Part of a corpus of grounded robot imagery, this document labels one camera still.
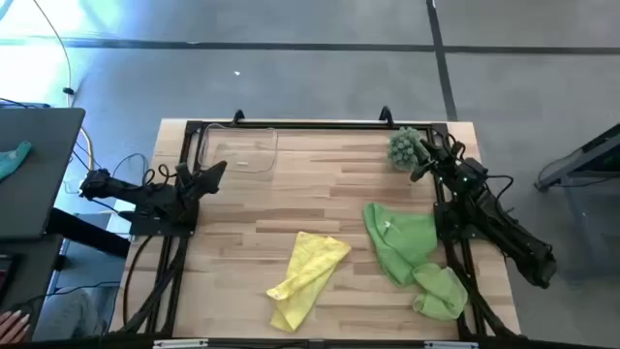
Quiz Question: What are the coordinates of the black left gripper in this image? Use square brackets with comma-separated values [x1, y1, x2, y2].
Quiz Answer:
[173, 160, 229, 208]

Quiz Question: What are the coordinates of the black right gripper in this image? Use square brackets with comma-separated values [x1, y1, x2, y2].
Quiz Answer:
[410, 138, 462, 184]

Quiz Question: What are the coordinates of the yellow microfiber towel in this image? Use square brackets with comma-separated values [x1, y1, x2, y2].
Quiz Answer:
[265, 230, 353, 334]

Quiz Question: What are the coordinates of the clear plastic basket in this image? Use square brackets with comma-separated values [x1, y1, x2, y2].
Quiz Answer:
[197, 122, 280, 175]

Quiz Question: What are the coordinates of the light green microfiber towel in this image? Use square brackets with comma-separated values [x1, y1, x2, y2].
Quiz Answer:
[411, 263, 470, 323]

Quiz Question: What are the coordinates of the artificial potted plant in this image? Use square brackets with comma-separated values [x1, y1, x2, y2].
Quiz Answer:
[387, 126, 432, 173]

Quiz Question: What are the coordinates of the black desk crossbar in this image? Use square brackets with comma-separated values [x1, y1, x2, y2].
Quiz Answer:
[46, 206, 132, 259]

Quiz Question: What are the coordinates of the black grey equipment stand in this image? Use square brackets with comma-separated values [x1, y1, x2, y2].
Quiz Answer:
[534, 123, 620, 194]

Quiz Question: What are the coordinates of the dark grey side desk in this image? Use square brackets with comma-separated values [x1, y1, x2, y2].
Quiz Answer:
[0, 107, 87, 242]

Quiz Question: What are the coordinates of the teal cloth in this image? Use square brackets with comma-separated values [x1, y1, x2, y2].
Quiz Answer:
[0, 140, 33, 183]

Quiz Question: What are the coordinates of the person's hand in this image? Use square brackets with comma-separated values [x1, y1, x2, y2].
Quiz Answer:
[0, 309, 32, 345]

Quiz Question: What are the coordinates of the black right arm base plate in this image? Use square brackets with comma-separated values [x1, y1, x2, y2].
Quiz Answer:
[434, 201, 475, 241]

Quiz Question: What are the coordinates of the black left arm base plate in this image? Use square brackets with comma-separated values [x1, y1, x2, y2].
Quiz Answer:
[129, 198, 200, 238]

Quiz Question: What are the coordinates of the black aluminium table frame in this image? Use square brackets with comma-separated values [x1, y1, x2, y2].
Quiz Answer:
[111, 118, 523, 343]

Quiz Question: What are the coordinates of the yellow power cable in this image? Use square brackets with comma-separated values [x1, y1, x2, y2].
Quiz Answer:
[78, 126, 97, 170]

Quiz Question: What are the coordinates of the silver edge bracket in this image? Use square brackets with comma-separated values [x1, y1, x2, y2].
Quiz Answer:
[423, 340, 481, 349]
[152, 338, 210, 349]

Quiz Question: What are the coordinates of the white floor cable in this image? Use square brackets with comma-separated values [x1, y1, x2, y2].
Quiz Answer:
[31, 0, 75, 109]

